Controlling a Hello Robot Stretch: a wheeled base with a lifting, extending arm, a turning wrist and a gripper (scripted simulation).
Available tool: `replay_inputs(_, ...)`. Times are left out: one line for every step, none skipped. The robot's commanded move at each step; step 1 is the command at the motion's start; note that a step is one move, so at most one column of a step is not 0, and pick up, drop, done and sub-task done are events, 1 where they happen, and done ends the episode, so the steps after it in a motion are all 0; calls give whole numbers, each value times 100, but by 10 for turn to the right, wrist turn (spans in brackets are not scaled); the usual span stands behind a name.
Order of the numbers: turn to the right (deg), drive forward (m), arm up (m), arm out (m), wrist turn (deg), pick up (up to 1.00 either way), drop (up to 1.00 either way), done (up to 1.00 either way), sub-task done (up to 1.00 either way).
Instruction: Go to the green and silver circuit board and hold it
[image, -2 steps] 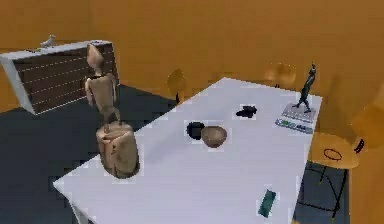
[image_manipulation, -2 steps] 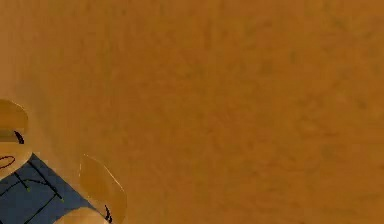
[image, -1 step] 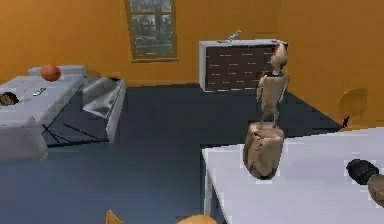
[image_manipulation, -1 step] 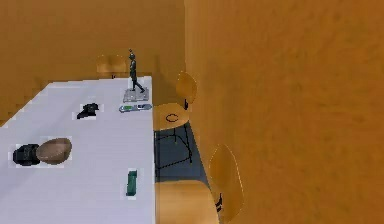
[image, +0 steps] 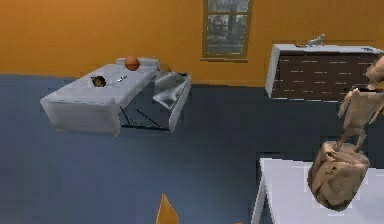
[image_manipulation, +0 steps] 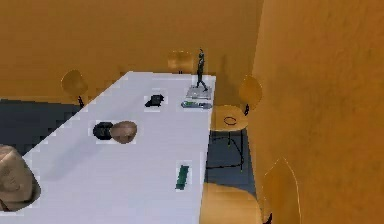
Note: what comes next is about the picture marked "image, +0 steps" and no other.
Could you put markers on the orange chair back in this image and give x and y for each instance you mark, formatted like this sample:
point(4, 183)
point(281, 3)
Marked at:
point(166, 211)

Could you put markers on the white animal figurine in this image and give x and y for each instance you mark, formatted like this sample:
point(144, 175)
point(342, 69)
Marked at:
point(316, 41)

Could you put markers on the white pillow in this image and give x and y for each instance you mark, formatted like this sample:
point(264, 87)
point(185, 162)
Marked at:
point(149, 62)

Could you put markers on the orange basketball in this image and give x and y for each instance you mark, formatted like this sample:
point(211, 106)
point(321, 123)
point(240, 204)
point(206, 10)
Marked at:
point(132, 63)

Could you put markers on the grey remote control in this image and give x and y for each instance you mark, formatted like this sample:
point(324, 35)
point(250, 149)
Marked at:
point(121, 78)

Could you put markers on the green and silver circuit board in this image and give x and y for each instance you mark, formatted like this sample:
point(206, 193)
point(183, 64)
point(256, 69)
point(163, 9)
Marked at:
point(98, 81)

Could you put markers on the white and brown dresser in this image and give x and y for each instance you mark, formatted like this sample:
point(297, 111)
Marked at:
point(320, 75)

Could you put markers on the wooden framed window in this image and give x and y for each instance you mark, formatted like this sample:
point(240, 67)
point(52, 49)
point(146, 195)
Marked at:
point(227, 28)

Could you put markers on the white table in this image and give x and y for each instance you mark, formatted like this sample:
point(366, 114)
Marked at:
point(286, 196)

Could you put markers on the grey crumpled blanket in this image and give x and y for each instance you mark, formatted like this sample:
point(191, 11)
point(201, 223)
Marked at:
point(171, 89)

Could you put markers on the tan human figure statue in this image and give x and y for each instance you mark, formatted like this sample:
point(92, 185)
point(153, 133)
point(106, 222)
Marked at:
point(343, 166)

